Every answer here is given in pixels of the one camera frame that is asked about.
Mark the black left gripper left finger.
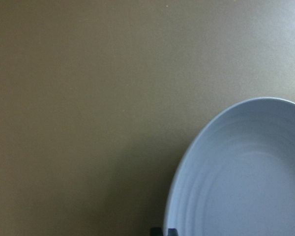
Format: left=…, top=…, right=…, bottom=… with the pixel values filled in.
left=149, top=228, right=163, bottom=236

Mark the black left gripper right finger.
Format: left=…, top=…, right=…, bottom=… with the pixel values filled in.
left=168, top=228, right=178, bottom=236

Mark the blue plate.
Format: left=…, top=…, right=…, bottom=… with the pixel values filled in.
left=163, top=97, right=295, bottom=236

